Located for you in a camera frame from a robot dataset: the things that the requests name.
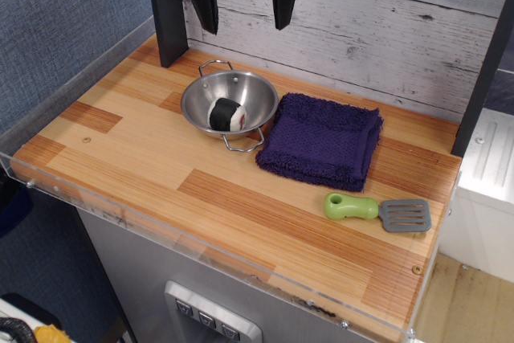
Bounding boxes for dark grey post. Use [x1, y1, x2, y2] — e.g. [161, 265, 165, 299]
[451, 0, 513, 157]
[151, 0, 189, 67]

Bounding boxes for silver dispenser button panel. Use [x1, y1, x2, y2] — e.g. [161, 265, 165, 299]
[164, 280, 263, 342]

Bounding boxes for steel bowl pan with handles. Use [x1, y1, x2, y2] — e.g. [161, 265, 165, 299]
[181, 59, 279, 153]

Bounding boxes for white side cabinet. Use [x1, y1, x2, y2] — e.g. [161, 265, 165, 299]
[439, 108, 513, 282]

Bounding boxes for dark grey left post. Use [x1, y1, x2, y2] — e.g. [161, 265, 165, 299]
[151, 0, 189, 67]

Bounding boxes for dark grey right post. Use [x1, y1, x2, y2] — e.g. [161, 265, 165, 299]
[451, 0, 513, 157]

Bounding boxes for black white sushi roll toy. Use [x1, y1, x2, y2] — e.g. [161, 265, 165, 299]
[207, 98, 247, 132]

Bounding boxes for green handled grey spatula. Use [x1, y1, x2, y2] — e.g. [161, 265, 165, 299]
[323, 193, 432, 233]

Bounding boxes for purple folded towel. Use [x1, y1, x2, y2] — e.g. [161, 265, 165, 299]
[255, 93, 383, 192]

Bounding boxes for silver toy fridge cabinet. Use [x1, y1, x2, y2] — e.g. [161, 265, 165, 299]
[79, 210, 411, 342]

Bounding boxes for clear acrylic table guard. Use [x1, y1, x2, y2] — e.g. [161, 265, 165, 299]
[1, 18, 460, 338]

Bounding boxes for yellow black object bottom left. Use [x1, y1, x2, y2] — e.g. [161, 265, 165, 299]
[0, 316, 75, 343]

